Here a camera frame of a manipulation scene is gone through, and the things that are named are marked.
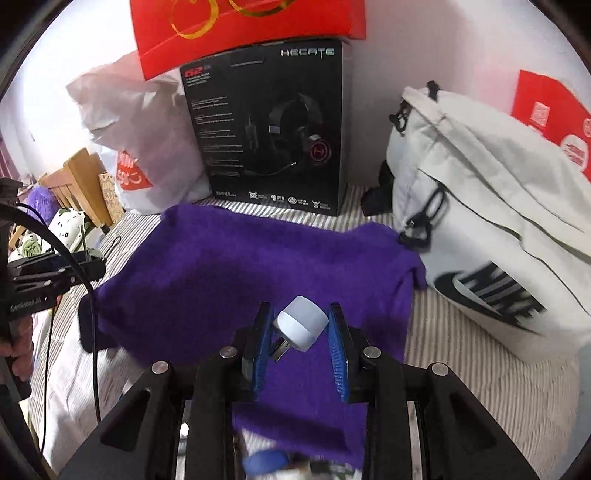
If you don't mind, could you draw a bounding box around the small white round plug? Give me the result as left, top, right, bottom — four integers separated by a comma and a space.
270, 296, 329, 362

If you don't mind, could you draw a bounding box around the person's left hand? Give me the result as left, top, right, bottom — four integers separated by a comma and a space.
1, 316, 34, 382

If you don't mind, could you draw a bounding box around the colourful bedding pile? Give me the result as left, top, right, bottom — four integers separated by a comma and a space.
8, 185, 105, 261

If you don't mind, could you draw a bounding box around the purple towel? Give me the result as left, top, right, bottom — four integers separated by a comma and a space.
78, 203, 429, 471

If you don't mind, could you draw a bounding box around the blue capped small bottle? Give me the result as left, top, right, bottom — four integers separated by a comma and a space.
242, 449, 291, 476

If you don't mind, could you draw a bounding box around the wooden bed headboard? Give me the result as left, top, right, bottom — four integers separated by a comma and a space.
38, 148, 113, 231

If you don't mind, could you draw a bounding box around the patterned notebook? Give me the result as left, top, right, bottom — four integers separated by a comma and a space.
98, 172, 125, 224

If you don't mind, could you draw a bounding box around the white Miniso plastic bag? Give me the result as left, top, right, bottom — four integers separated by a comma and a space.
67, 52, 211, 214

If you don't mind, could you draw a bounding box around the grey Nike waist bag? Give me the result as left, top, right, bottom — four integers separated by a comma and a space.
361, 82, 590, 363

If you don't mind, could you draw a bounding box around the black Hecate headphone box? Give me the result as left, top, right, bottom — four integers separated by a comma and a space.
179, 38, 353, 216

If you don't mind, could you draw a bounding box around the red cherries gift bag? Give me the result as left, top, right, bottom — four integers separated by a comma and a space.
130, 0, 367, 80

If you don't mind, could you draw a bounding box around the small red paper bag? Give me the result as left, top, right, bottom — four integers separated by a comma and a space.
511, 70, 590, 180

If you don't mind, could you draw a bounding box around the black cable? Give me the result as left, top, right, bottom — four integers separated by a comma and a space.
0, 202, 103, 455

